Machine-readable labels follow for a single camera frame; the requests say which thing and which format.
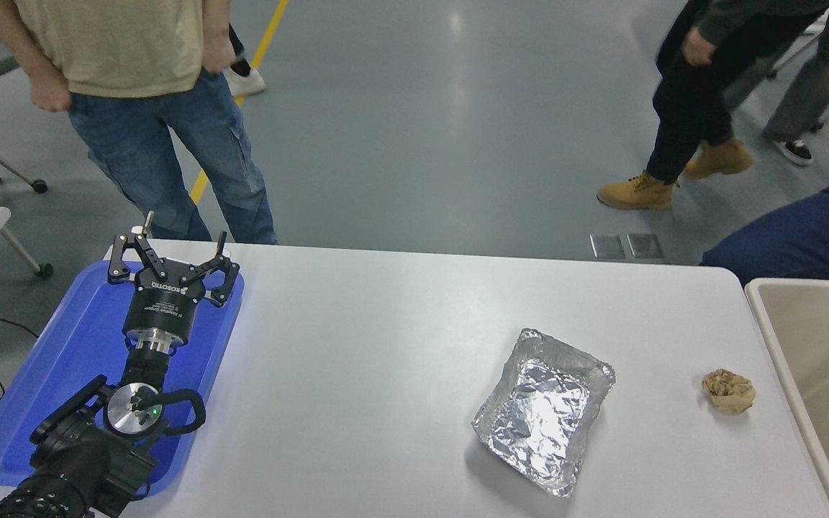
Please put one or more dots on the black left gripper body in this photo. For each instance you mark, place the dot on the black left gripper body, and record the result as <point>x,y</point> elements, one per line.
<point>162,309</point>

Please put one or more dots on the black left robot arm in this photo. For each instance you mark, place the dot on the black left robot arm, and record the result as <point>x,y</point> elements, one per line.
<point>83,460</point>

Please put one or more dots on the person's right hand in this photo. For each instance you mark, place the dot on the person's right hand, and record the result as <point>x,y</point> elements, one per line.
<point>51,92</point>

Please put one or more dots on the person's left hand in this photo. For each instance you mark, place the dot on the person's left hand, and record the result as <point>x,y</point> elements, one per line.
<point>219,52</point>

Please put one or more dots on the person's hand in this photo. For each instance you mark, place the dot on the person's hand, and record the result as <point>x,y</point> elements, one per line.
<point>699,47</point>

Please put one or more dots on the wheeled chair with grey seat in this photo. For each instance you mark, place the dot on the wheeled chair with grey seat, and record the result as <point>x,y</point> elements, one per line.
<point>43,270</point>

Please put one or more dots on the blue plastic tray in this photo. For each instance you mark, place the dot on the blue plastic tray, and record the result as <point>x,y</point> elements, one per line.
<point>62,360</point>

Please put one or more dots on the person with white shoes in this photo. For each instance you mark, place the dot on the person with white shoes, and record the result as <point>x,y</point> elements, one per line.
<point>247,80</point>

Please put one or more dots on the standing person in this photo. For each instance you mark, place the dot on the standing person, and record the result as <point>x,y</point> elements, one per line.
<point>127,43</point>

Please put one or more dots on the crumpled foil tray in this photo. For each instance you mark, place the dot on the crumpled foil tray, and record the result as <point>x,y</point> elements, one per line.
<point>540,417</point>

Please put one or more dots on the metal floor plate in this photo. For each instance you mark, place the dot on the metal floor plate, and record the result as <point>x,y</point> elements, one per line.
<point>645,245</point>
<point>607,246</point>

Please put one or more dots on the person with tan boots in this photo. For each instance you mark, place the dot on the person with tan boots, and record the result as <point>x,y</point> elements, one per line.
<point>688,108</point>

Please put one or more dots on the crumpled tan paper ball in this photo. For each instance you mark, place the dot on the crumpled tan paper ball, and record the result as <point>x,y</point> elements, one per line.
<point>729,392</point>

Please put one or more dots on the seated person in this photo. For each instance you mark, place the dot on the seated person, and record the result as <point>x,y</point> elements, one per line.
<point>803,241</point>

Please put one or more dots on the large pale bin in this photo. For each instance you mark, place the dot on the large pale bin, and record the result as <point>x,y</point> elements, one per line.
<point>825,345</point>

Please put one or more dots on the pale wheeled chair base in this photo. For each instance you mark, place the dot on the pale wheeled chair base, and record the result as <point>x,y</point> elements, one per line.
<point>816,128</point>

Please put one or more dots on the person with black-white shoes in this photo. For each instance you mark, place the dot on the person with black-white shoes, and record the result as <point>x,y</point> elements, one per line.
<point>825,79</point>

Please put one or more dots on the small metal post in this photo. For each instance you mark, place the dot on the small metal post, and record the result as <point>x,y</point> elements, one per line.
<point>147,222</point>

